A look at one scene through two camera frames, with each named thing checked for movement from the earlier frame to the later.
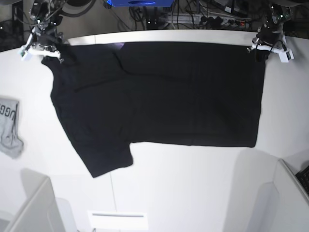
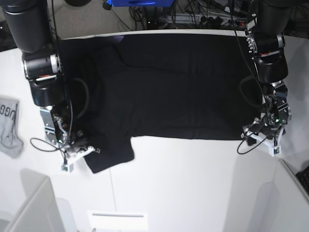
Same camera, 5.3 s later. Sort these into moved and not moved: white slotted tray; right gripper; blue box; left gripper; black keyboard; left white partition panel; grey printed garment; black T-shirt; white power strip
Moved: left gripper; right gripper; black T-shirt
Not moved: blue box; white power strip; black keyboard; white slotted tray; grey printed garment; left white partition panel
